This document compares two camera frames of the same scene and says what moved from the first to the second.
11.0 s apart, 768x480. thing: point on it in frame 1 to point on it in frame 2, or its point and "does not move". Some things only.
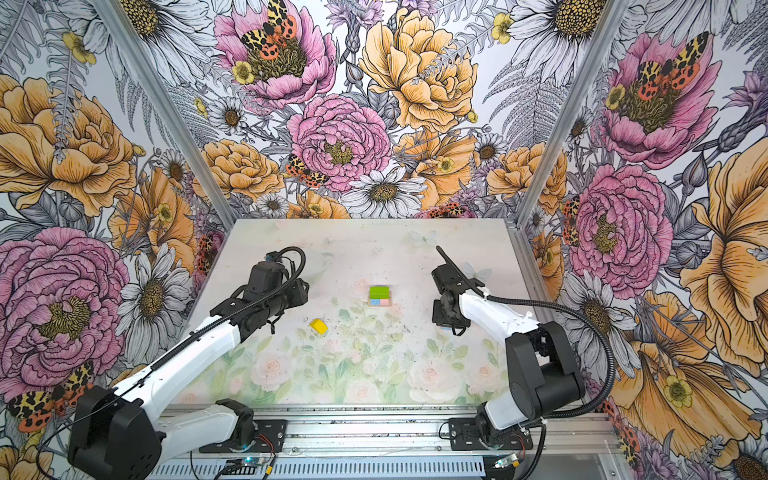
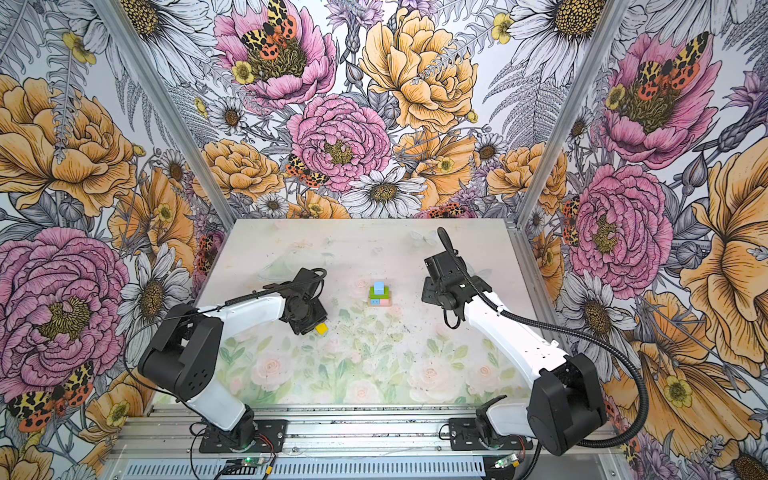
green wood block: x=380 y=292 does not move
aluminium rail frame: x=558 y=431 does not move
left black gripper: x=299 y=293 to x=319 y=317
